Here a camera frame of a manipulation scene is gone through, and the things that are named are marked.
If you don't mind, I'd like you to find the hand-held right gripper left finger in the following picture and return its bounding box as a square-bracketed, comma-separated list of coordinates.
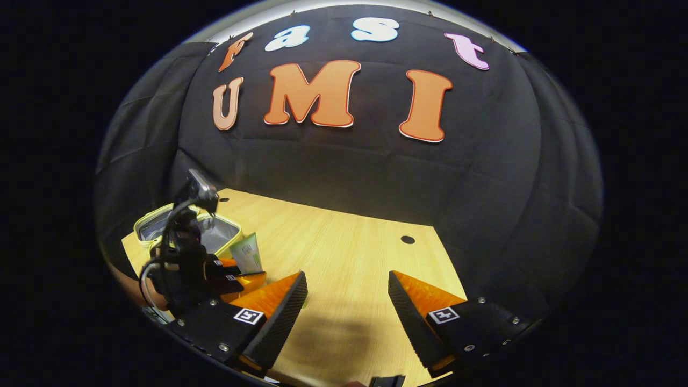
[163, 270, 309, 379]

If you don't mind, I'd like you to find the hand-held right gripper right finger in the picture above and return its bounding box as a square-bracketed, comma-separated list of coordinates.
[388, 270, 538, 379]

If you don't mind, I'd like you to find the white tube with green label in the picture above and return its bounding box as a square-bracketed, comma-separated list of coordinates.
[229, 232, 264, 275]

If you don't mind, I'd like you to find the pale yellow suitcase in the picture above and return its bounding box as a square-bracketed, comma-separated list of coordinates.
[133, 203, 244, 260]

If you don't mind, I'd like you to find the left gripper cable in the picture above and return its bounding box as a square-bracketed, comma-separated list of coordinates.
[138, 199, 200, 321]

